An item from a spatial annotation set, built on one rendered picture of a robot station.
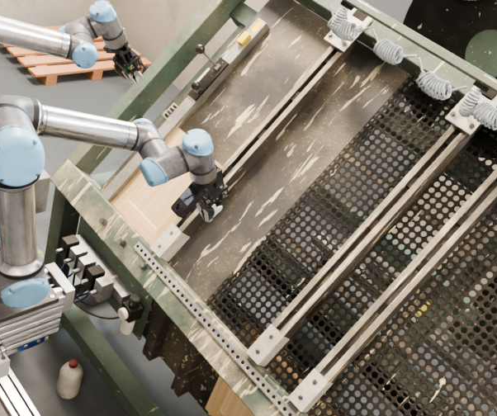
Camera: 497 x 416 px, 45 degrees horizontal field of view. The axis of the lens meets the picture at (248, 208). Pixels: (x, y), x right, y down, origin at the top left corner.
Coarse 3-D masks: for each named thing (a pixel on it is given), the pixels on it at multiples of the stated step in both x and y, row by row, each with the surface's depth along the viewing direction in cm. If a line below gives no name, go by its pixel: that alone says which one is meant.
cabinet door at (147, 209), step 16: (176, 144) 238; (128, 192) 239; (144, 192) 236; (160, 192) 234; (176, 192) 231; (128, 208) 236; (144, 208) 234; (160, 208) 231; (144, 224) 231; (160, 224) 229
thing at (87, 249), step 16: (80, 224) 243; (64, 240) 234; (80, 240) 240; (96, 240) 237; (64, 256) 236; (80, 256) 232; (96, 256) 236; (112, 256) 231; (64, 272) 240; (80, 272) 230; (96, 272) 225; (112, 272) 232; (128, 272) 225; (96, 288) 224; (112, 288) 226; (128, 288) 228; (96, 304) 230; (112, 304) 239; (128, 304) 220; (144, 304) 222; (128, 320) 220; (144, 320) 225
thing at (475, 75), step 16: (352, 0) 200; (368, 16) 198; (400, 32) 190; (384, 48) 195; (400, 48) 195; (432, 48) 184; (464, 64) 179; (416, 80) 190; (432, 80) 187; (480, 80) 176; (432, 96) 188; (448, 96) 187; (480, 112) 178; (496, 112) 176; (496, 128) 177
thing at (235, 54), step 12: (252, 24) 240; (264, 24) 237; (252, 36) 238; (240, 48) 238; (228, 60) 238; (240, 60) 241; (228, 72) 240; (216, 84) 240; (204, 96) 239; (180, 108) 240; (192, 108) 239; (168, 120) 240; (180, 120) 238; (168, 132) 238; (132, 168) 239; (120, 180) 239; (108, 192) 240
